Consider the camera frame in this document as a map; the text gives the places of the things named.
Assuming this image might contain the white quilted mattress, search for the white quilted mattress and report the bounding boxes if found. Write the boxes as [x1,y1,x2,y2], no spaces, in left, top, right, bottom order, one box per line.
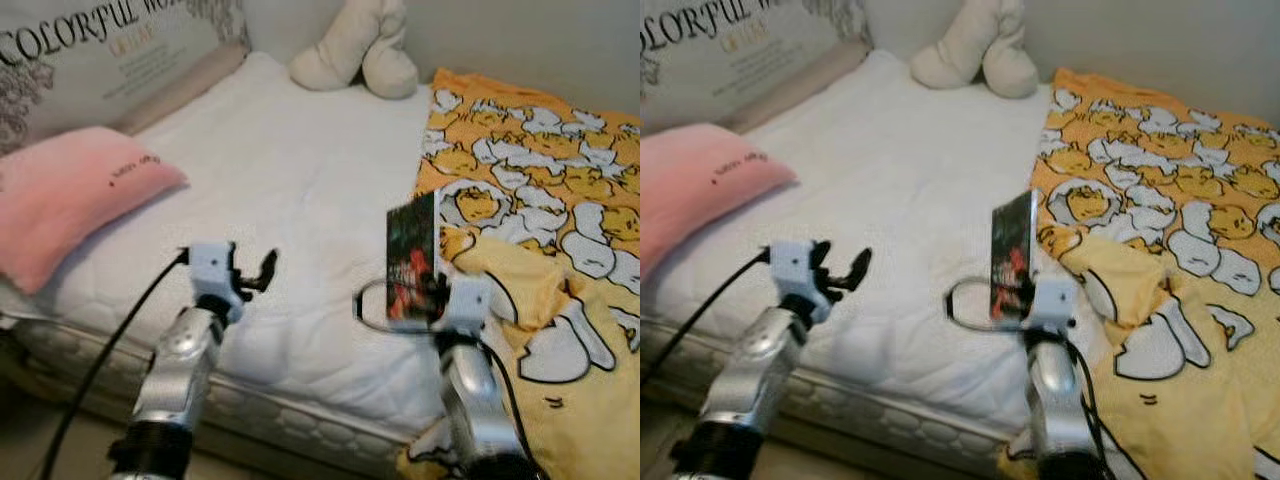
[640,48,1091,471]
[0,50,481,471]

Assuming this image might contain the yellow egg print blanket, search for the yellow egg print blanket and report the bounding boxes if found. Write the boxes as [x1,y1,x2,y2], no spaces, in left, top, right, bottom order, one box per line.
[397,68,641,480]
[997,68,1280,480]

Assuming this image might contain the cream plush toy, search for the cream plush toy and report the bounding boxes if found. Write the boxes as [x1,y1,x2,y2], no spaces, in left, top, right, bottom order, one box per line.
[289,0,420,101]
[909,0,1041,99]

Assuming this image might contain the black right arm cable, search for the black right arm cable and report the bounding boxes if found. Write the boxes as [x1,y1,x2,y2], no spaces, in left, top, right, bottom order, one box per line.
[480,340,549,480]
[1065,340,1129,480]

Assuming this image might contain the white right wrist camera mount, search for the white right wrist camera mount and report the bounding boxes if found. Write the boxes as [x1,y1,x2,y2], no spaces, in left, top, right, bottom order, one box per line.
[1022,278,1079,333]
[432,275,493,336]

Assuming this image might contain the dark book with red cover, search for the dark book with red cover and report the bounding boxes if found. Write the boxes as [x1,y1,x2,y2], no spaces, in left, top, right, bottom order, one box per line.
[386,190,443,326]
[990,190,1041,323]

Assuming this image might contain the pink pillow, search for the pink pillow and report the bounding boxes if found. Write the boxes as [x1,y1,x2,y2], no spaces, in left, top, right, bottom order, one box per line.
[640,123,799,286]
[0,125,189,296]

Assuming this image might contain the looped right wrist cable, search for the looped right wrist cable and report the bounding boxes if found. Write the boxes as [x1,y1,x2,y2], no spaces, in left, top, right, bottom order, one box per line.
[353,280,441,336]
[945,277,1031,331]

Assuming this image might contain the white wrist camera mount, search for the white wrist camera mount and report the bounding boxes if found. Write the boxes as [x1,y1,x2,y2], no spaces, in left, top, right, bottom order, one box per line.
[432,275,493,336]
[1022,278,1079,333]
[187,241,246,323]
[768,240,833,323]

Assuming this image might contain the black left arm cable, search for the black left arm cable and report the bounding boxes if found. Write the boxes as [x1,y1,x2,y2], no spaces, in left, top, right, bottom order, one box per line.
[38,250,191,480]
[640,248,773,393]

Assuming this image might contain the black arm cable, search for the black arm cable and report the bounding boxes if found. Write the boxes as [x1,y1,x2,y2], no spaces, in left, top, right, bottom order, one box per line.
[38,250,191,480]
[640,248,773,393]
[1065,340,1129,480]
[480,340,549,480]

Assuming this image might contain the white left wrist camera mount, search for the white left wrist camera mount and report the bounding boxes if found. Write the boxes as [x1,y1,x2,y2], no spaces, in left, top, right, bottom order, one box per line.
[187,241,246,323]
[768,240,833,323]

